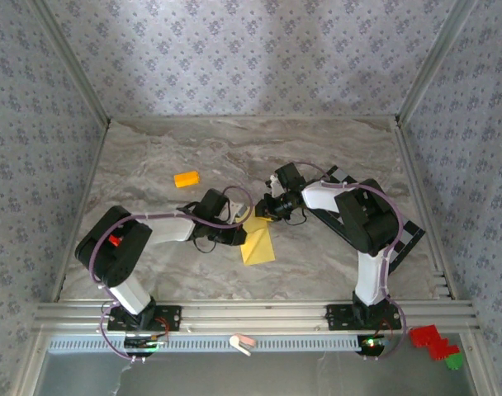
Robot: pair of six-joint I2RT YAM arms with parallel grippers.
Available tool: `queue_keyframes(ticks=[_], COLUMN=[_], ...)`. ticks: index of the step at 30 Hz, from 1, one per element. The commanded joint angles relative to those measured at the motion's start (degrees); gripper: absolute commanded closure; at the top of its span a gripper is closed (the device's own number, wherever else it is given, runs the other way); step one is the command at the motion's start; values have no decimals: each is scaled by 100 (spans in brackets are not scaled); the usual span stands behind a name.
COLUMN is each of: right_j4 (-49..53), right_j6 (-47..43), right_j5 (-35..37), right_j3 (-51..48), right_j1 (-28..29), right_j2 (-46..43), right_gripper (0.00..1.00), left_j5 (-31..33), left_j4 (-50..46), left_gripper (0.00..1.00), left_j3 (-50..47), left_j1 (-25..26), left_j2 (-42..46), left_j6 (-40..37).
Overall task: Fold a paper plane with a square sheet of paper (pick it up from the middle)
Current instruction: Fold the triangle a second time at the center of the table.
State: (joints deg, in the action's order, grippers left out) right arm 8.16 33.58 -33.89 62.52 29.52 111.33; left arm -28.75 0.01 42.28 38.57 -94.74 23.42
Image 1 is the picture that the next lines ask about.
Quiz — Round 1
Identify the yellow paper sheet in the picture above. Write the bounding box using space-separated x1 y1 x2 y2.
235 200 277 266

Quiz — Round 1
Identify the orange rectangular block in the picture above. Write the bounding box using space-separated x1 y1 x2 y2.
173 171 201 190

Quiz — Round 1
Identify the pink white clip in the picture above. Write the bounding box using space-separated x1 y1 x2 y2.
229 333 257 357

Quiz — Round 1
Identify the black grey chessboard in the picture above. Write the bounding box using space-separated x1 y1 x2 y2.
306 164 426 274

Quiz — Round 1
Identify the small circuit board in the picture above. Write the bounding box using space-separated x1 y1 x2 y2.
357 334 391 356
123 334 170 356

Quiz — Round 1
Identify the red toy brick stack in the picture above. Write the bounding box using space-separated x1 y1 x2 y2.
408 324 461 362

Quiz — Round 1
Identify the thin black cable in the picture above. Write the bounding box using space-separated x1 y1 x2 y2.
283 208 308 227
192 238 218 254

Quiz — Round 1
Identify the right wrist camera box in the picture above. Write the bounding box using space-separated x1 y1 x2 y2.
268 162 306 195

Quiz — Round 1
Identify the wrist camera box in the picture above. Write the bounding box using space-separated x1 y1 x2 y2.
268 162 306 195
192 188 253 226

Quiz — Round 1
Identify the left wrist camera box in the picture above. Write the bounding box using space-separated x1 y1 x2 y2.
192 188 253 226

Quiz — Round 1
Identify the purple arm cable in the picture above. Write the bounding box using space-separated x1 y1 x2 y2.
291 160 409 362
88 185 254 364

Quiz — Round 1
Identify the aluminium frame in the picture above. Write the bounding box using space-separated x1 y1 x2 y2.
11 0 500 396

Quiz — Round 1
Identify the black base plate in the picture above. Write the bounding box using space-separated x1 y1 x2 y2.
325 304 403 331
107 304 182 333

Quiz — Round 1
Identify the grey slotted cable duct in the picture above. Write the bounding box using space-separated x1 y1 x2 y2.
46 334 366 354

